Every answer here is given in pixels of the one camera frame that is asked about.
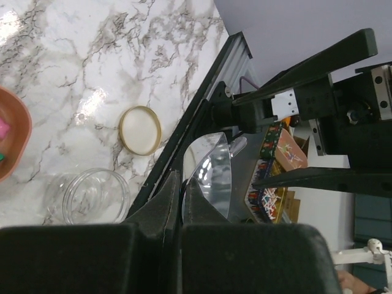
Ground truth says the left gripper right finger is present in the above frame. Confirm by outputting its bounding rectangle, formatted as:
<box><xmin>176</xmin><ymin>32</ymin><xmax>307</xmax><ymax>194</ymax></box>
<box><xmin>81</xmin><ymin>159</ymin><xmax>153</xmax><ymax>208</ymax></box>
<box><xmin>181</xmin><ymin>179</ymin><xmax>342</xmax><ymax>293</ymax></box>

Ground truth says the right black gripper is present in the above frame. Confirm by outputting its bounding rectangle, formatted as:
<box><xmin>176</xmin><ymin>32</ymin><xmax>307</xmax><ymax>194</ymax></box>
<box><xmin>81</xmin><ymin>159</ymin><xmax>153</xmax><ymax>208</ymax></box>
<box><xmin>232</xmin><ymin>28</ymin><xmax>392</xmax><ymax>197</ymax></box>

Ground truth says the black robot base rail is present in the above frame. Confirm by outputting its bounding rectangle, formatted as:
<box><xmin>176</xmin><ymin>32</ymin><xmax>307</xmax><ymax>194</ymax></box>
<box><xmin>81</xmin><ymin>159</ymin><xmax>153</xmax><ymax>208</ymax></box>
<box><xmin>127</xmin><ymin>32</ymin><xmax>252</xmax><ymax>217</ymax></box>

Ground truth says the gold rimmed jar lid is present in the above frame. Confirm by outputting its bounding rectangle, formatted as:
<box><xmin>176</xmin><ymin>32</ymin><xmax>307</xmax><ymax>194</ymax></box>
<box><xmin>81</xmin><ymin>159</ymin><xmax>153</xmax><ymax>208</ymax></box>
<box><xmin>119</xmin><ymin>105</ymin><xmax>162</xmax><ymax>156</ymax></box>

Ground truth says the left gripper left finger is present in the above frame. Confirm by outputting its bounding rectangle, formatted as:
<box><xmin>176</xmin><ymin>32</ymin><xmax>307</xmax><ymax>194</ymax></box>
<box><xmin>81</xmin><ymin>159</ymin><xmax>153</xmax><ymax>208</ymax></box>
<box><xmin>1</xmin><ymin>171</ymin><xmax>181</xmax><ymax>293</ymax></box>

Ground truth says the silver metal scoop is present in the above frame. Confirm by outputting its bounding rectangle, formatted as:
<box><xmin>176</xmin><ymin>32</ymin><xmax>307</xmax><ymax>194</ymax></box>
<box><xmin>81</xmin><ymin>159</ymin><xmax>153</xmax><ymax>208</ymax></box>
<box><xmin>183</xmin><ymin>132</ymin><xmax>247</xmax><ymax>218</ymax></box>

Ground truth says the decorated tin box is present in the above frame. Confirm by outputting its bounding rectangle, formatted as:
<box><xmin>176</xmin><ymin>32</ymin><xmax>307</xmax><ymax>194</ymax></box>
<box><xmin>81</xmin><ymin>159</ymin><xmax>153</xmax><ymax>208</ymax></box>
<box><xmin>244</xmin><ymin>121</ymin><xmax>309</xmax><ymax>224</ymax></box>

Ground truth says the clear glass jar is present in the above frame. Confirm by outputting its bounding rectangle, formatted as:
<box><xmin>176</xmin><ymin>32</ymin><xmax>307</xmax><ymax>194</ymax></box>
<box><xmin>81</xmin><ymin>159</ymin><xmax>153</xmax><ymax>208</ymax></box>
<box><xmin>43</xmin><ymin>168</ymin><xmax>131</xmax><ymax>225</ymax></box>

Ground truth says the pink tray of star candies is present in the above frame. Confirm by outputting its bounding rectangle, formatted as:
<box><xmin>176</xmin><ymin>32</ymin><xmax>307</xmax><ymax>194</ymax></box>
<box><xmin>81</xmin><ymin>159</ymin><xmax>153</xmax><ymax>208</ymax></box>
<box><xmin>1</xmin><ymin>87</ymin><xmax>32</xmax><ymax>181</ymax></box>

